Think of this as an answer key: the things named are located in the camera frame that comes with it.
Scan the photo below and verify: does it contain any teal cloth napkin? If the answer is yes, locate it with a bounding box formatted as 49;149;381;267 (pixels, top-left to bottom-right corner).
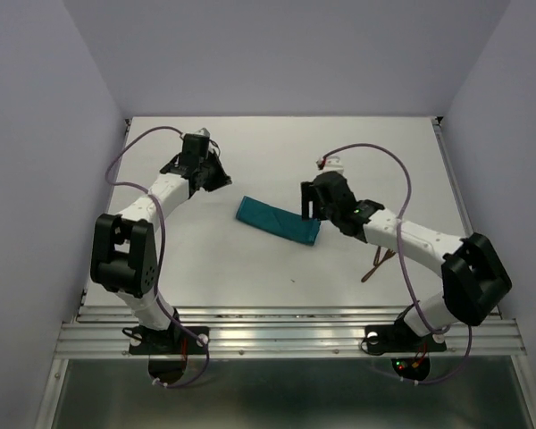
235;196;321;246

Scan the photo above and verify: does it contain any brown wooden spoon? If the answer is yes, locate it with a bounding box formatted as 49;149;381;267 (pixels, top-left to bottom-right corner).
373;247;382;266

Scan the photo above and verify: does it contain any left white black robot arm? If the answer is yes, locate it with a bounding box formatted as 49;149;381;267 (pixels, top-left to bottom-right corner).
90;150;231;352

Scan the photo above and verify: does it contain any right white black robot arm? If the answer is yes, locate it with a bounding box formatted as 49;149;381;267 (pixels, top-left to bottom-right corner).
300;173;512;349

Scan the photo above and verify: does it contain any brown wooden fork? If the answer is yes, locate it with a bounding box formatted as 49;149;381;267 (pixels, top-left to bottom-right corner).
361;249;396;283

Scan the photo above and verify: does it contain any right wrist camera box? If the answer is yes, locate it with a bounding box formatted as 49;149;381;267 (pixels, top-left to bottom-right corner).
313;164;351;198

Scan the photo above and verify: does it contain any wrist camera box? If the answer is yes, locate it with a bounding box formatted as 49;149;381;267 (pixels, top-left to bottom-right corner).
181;128;211;159
313;164;351;198

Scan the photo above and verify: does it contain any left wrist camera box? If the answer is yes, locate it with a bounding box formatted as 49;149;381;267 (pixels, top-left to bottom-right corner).
181;128;211;159

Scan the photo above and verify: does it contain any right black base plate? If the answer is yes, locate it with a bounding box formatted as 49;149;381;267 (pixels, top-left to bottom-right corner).
359;324;447;356

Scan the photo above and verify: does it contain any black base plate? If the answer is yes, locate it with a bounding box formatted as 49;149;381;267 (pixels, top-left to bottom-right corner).
359;324;447;356
121;325;205;356

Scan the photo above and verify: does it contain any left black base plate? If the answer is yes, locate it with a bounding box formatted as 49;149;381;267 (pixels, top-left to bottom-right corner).
121;325;205;356

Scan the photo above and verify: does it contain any aluminium frame rail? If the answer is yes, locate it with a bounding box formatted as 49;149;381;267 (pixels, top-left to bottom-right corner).
54;306;526;359

